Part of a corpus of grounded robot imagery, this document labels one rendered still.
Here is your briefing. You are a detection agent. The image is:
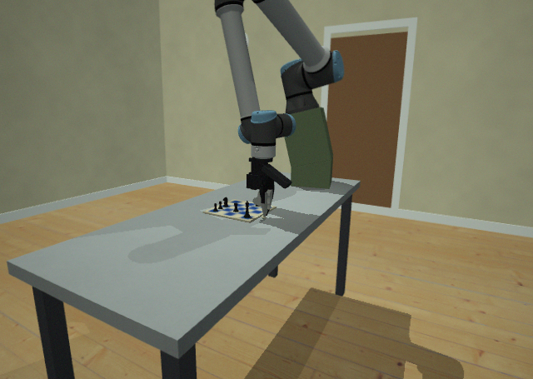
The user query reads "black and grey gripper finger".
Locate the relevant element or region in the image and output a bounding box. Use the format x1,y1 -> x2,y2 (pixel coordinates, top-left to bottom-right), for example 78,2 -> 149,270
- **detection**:
252,182 -> 268,217
266,186 -> 275,216

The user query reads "blue and cream chessboard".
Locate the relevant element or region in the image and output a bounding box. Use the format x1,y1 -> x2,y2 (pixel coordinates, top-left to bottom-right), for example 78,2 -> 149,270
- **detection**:
203,199 -> 263,222

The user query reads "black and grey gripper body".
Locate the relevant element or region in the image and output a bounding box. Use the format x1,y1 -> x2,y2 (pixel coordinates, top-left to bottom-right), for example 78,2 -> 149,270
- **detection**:
247,157 -> 274,191

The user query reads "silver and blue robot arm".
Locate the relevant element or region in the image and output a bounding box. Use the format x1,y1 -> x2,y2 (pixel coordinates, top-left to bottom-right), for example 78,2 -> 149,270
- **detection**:
214,0 -> 344,159

